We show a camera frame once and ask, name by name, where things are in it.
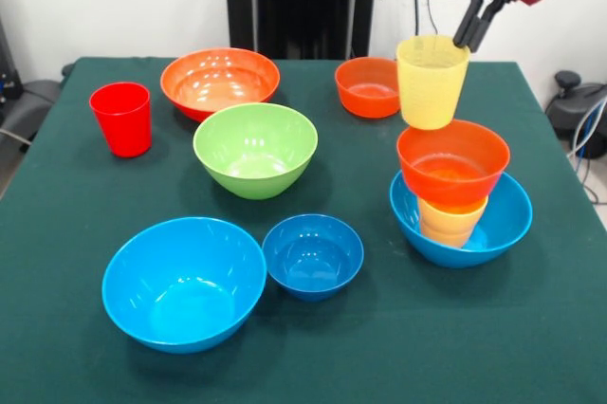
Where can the small dark blue bowl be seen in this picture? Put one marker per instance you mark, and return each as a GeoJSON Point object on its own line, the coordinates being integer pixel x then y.
{"type": "Point", "coordinates": [313, 262]}

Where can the small plain orange bowl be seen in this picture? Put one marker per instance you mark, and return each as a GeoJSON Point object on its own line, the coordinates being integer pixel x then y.
{"type": "Point", "coordinates": [365, 100]}

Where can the stack of yellow cups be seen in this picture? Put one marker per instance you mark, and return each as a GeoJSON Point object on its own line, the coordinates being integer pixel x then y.
{"type": "Point", "coordinates": [448, 228]}

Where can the green bowl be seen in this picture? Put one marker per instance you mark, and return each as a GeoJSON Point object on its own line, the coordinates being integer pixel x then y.
{"type": "Point", "coordinates": [256, 157]}

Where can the orange bowl with ringed bottom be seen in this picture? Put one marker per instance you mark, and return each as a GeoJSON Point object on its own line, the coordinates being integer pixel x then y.
{"type": "Point", "coordinates": [450, 188]}

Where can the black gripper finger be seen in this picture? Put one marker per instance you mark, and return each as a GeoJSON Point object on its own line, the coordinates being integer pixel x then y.
{"type": "Point", "coordinates": [469, 20]}
{"type": "Point", "coordinates": [488, 20]}

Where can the dark green tablecloth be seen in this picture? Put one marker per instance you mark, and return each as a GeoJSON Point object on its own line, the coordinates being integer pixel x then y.
{"type": "Point", "coordinates": [427, 352]}

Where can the large orange bowl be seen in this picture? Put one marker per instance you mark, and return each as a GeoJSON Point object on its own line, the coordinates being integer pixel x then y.
{"type": "Point", "coordinates": [218, 86]}

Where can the translucent yellow cup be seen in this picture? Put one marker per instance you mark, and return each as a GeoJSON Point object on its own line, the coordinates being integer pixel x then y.
{"type": "Point", "coordinates": [429, 96]}

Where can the red cup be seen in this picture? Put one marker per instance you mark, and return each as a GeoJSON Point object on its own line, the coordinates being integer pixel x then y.
{"type": "Point", "coordinates": [123, 129]}

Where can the large blue bowl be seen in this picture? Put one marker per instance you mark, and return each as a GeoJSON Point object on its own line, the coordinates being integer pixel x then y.
{"type": "Point", "coordinates": [509, 228]}
{"type": "Point", "coordinates": [185, 299]}

